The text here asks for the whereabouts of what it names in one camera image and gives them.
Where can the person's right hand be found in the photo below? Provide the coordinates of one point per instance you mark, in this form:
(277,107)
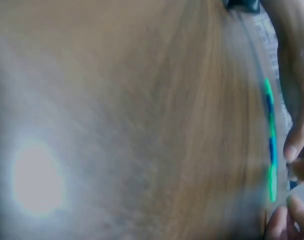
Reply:
(297,105)

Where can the person's right fingers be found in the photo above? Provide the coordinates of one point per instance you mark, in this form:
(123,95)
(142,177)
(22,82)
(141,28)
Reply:
(286,225)

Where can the person's right thumb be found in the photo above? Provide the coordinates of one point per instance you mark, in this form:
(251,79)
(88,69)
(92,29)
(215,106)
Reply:
(295,100)

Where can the grey printed packet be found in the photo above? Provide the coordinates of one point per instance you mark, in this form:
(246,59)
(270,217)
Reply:
(262,57)

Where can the green and blue stick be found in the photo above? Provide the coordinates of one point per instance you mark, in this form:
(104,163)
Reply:
(272,150)

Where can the black glossy object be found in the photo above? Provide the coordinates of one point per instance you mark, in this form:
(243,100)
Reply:
(241,5)

